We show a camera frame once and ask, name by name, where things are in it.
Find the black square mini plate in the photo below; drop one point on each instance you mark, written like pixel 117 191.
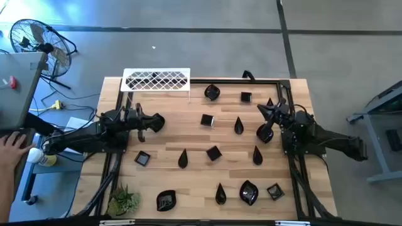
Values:
pixel 142 158
pixel 214 153
pixel 246 97
pixel 207 120
pixel 275 191

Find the black teardrop mini plate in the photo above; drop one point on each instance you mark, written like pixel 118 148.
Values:
pixel 270 103
pixel 183 160
pixel 220 196
pixel 239 127
pixel 257 157

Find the person's forearm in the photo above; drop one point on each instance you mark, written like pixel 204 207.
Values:
pixel 5 191

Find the black floor fan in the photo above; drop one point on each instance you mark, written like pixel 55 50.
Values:
pixel 44 47

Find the grey metal cart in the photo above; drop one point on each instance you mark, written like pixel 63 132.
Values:
pixel 381 150

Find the potted green succulent plant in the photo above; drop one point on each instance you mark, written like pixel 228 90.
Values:
pixel 123 201

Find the black leaf-shaped mini plate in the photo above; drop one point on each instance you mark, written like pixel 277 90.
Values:
pixel 212 93
pixel 263 137
pixel 249 193
pixel 166 201

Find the grey desk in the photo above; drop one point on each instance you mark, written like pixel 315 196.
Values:
pixel 15 100

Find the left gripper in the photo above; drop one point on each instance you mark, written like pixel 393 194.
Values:
pixel 133 120

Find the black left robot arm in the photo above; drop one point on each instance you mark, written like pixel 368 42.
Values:
pixel 88 135

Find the white metal bracket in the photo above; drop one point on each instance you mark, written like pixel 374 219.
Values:
pixel 117 223
pixel 292 223

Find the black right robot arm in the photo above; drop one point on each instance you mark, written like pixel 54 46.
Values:
pixel 333 138

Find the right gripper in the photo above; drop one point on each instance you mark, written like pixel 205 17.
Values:
pixel 284 116

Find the person's hand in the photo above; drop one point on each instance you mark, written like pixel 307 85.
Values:
pixel 11 152

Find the white and yellow bottle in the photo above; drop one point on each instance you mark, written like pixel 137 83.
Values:
pixel 39 157

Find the red button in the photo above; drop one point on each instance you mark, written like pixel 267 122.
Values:
pixel 13 82

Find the yellow power plug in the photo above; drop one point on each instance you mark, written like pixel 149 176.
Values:
pixel 57 105

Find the black flat device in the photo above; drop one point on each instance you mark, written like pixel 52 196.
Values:
pixel 394 140

